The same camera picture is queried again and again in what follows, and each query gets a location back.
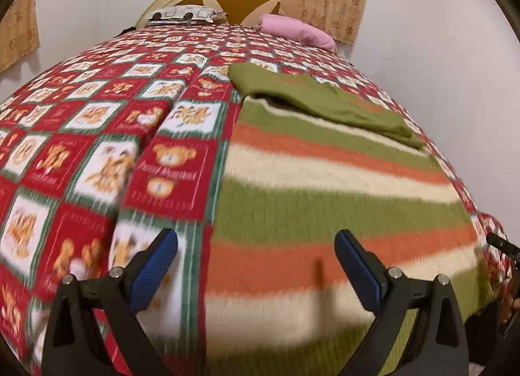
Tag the red bear printed blanket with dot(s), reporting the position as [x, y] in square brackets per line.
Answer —
[81, 136]

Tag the black white patterned pillow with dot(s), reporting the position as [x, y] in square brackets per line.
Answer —
[178, 14]

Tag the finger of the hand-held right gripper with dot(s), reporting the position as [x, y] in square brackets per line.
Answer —
[505, 250]

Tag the pink pillow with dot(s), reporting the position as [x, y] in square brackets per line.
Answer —
[292, 31]

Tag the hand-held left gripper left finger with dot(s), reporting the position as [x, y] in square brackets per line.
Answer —
[156, 266]

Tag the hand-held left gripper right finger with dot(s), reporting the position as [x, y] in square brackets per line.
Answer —
[357, 266]

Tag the green orange striped sweater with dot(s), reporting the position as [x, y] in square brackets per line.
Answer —
[325, 205]

